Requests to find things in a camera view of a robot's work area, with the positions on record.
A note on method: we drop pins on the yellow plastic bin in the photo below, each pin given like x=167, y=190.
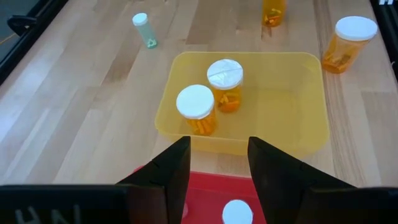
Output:
x=280, y=109

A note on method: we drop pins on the red plastic bin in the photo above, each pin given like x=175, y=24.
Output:
x=211, y=193

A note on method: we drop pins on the orange bottle with taped cap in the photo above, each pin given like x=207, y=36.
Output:
x=225, y=74

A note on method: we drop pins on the small yellow pill bottle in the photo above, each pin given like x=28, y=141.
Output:
x=237, y=213

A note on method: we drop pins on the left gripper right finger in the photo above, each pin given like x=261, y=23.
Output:
x=276, y=186

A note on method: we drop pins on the orange pill bottle white cap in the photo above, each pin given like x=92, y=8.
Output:
x=273, y=14
x=195, y=101
x=354, y=29

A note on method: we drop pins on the small green pill bottle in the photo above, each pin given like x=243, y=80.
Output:
x=144, y=31

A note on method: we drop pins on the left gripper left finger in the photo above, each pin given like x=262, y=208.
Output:
x=169, y=186

